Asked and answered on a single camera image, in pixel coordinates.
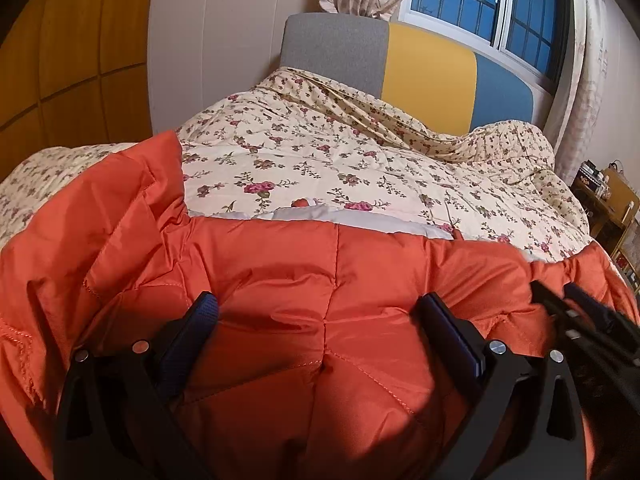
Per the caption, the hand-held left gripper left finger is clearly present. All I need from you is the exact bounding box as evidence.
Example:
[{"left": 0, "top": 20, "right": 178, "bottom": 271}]
[{"left": 54, "top": 291, "right": 221, "bottom": 480}]

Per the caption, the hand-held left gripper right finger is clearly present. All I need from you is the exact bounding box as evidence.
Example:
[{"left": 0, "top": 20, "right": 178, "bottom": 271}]
[{"left": 419, "top": 293, "right": 587, "bottom": 480}]

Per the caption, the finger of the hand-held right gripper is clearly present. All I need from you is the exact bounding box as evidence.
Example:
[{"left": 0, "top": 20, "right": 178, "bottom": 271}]
[
  {"left": 530, "top": 279, "right": 577, "bottom": 332},
  {"left": 564, "top": 283, "right": 629, "bottom": 334}
]

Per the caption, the orange quilted jacket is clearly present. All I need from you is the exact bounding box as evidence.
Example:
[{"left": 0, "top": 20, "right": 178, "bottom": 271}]
[{"left": 0, "top": 130, "right": 640, "bottom": 480}]

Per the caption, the wooden chair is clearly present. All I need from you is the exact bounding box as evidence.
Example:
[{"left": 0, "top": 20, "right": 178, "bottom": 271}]
[{"left": 599, "top": 169, "right": 640, "bottom": 292}]

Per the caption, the cluttered wooden desk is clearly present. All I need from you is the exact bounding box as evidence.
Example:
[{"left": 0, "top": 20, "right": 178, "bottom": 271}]
[{"left": 569, "top": 159, "right": 612, "bottom": 233}]

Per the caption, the floral quilt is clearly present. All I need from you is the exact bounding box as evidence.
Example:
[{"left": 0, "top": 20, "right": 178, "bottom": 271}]
[{"left": 0, "top": 66, "right": 594, "bottom": 267}]

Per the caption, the long patterned curtain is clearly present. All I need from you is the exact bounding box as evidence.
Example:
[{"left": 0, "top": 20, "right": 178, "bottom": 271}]
[{"left": 541, "top": 0, "right": 640, "bottom": 188}]

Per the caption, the grey yellow blue headboard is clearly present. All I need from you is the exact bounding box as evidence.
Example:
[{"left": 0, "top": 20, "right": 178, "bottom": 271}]
[{"left": 281, "top": 12, "right": 540, "bottom": 137}]

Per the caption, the wooden wardrobe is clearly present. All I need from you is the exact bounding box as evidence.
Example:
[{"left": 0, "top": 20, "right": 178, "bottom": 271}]
[{"left": 0, "top": 0, "right": 167, "bottom": 183}]

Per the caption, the barred window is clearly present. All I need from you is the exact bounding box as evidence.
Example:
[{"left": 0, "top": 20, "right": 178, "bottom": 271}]
[{"left": 399, "top": 0, "right": 572, "bottom": 92}]

